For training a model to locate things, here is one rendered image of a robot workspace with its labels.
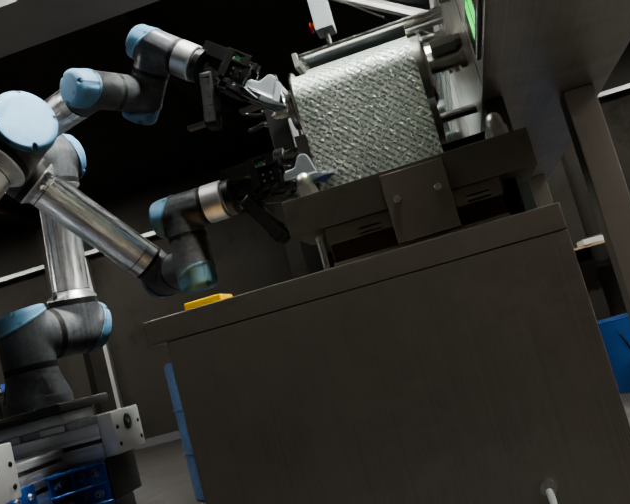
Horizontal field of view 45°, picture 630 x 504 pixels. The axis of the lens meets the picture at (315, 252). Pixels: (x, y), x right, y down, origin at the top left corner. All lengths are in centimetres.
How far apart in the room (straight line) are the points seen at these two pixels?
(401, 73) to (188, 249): 52
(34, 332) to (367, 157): 84
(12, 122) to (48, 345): 61
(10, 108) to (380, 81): 65
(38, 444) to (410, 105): 105
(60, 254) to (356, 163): 79
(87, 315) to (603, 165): 118
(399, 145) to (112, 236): 58
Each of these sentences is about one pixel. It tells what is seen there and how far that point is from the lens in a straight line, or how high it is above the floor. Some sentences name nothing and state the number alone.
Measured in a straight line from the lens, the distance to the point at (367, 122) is 143.
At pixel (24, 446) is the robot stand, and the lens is 178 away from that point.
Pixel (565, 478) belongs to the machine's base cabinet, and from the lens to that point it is 115.
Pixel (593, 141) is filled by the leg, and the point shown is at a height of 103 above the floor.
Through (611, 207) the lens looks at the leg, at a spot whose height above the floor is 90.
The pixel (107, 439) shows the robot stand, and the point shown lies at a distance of 169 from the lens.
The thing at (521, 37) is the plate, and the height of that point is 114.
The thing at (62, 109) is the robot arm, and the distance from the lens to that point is 161.
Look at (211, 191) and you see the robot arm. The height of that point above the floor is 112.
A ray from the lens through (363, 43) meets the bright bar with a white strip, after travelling 182.
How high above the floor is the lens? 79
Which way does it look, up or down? 7 degrees up
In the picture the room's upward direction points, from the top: 15 degrees counter-clockwise
